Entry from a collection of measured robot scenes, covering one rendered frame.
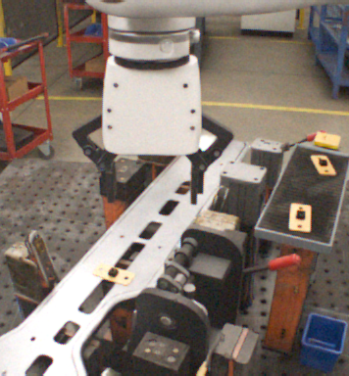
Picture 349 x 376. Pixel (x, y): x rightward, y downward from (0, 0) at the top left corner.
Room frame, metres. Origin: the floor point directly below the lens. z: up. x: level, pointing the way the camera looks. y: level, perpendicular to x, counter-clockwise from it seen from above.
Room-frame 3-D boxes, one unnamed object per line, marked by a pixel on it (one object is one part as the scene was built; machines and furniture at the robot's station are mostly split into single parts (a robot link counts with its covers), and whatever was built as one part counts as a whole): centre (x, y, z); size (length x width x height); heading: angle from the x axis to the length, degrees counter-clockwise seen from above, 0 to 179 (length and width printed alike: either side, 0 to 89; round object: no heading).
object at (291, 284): (0.80, -0.27, 0.92); 0.10 x 0.08 x 0.45; 156
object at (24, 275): (0.74, 0.31, 0.87); 0.12 x 0.09 x 0.35; 66
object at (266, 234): (0.80, -0.27, 1.16); 0.37 x 0.14 x 0.02; 156
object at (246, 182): (0.96, -0.16, 0.90); 0.13 x 0.10 x 0.41; 66
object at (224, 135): (0.46, -0.02, 1.45); 0.08 x 0.01 x 0.06; 89
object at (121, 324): (0.72, 0.11, 0.84); 0.13 x 0.05 x 0.29; 66
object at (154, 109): (0.46, 0.02, 1.48); 0.10 x 0.07 x 0.11; 89
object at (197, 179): (0.45, -0.03, 1.39); 0.03 x 0.03 x 0.07; 89
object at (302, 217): (0.70, -0.23, 1.17); 0.08 x 0.04 x 0.01; 166
